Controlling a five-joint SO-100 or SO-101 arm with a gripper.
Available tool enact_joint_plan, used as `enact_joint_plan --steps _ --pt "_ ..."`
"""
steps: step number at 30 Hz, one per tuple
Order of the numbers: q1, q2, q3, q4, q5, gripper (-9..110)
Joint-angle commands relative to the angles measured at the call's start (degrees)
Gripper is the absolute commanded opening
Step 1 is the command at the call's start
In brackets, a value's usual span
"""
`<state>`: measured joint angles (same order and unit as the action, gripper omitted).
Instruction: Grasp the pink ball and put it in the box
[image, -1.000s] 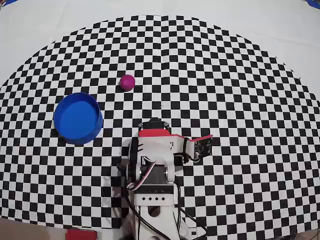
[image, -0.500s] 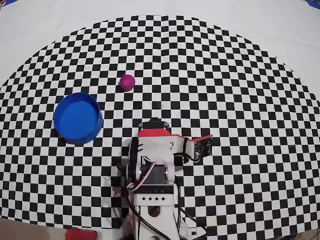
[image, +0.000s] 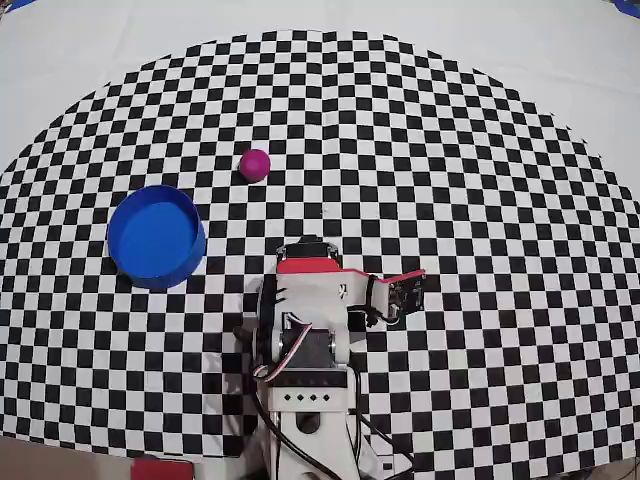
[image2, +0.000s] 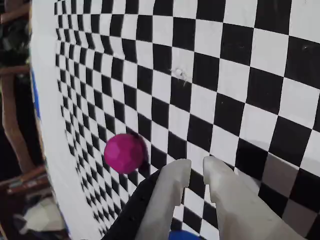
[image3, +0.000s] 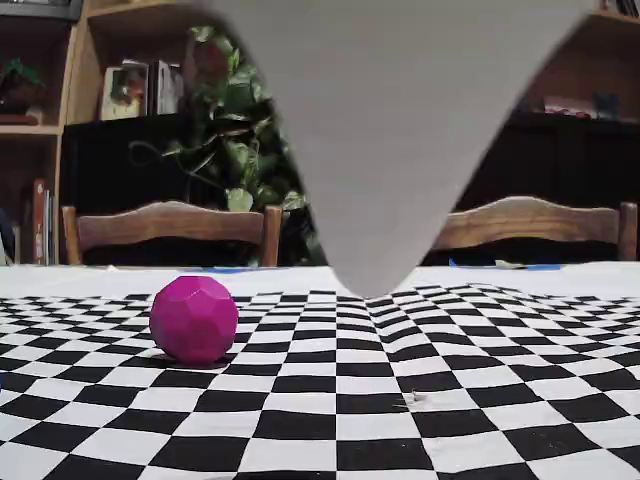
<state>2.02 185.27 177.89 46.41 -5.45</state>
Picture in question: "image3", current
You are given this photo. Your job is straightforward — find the leafy green plant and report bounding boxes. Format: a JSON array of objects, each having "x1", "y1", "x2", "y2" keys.
[{"x1": 167, "y1": 24, "x2": 326, "y2": 266}]

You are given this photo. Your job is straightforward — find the red white small box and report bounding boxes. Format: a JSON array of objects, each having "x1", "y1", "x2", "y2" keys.
[{"x1": 542, "y1": 94, "x2": 595, "y2": 118}]

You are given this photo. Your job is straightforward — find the dark flat box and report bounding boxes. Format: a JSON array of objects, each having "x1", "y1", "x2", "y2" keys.
[{"x1": 0, "y1": 0, "x2": 84, "y2": 22}]

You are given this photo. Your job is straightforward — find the white illustrated book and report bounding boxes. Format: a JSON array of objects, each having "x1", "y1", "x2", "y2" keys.
[{"x1": 101, "y1": 62, "x2": 150, "y2": 121}]

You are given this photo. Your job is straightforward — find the brick bonsai tree model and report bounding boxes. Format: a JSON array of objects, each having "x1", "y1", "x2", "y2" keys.
[{"x1": 0, "y1": 57, "x2": 47, "y2": 126}]

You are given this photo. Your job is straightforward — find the red spined tall book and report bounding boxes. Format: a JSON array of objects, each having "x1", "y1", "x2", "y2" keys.
[{"x1": 31, "y1": 178, "x2": 47, "y2": 265}]

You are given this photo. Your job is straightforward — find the pink faceted ball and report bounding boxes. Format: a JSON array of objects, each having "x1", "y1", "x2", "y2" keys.
[{"x1": 149, "y1": 275, "x2": 239, "y2": 365}]

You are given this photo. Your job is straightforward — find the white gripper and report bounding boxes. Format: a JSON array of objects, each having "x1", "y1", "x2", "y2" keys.
[{"x1": 199, "y1": 0, "x2": 596, "y2": 300}]

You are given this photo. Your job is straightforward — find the checkerboard printed white sheet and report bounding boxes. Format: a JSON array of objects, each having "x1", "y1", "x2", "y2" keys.
[{"x1": 0, "y1": 263, "x2": 640, "y2": 480}]

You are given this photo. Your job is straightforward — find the light wooden bookshelf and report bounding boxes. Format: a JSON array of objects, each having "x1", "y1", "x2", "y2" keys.
[
  {"x1": 0, "y1": 0, "x2": 231, "y2": 266},
  {"x1": 519, "y1": 0, "x2": 640, "y2": 124}
]

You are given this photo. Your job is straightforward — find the black white book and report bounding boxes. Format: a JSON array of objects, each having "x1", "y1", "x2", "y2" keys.
[{"x1": 148, "y1": 58, "x2": 185, "y2": 116}]

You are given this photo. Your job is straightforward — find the brown wooden chair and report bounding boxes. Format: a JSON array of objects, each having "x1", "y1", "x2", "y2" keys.
[
  {"x1": 60, "y1": 199, "x2": 284, "y2": 267},
  {"x1": 428, "y1": 194, "x2": 640, "y2": 265}
]

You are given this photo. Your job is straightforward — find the dark cabinet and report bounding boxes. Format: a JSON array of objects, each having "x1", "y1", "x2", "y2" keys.
[{"x1": 59, "y1": 112, "x2": 640, "y2": 266}]

